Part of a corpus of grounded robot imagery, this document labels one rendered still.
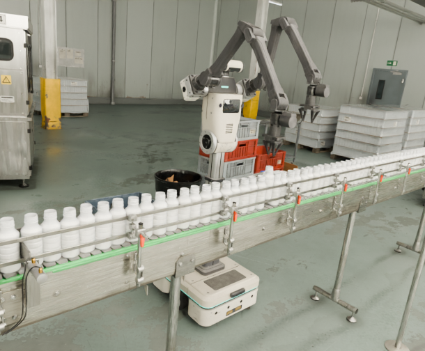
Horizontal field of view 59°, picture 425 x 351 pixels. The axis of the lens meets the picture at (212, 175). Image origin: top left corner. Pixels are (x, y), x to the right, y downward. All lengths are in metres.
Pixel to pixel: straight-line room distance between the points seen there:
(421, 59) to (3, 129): 10.38
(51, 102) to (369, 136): 6.78
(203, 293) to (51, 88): 7.21
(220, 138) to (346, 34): 11.08
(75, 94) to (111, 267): 9.82
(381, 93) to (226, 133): 10.23
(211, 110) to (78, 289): 1.39
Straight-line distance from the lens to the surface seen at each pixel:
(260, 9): 11.99
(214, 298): 2.50
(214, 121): 2.33
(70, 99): 11.01
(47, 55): 9.17
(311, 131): 8.90
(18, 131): 4.99
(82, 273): 1.35
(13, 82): 4.92
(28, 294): 1.25
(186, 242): 1.54
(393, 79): 12.28
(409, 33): 12.35
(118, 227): 1.37
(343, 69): 13.08
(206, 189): 1.56
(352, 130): 8.29
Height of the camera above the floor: 1.64
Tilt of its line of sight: 16 degrees down
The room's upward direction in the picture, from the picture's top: 6 degrees clockwise
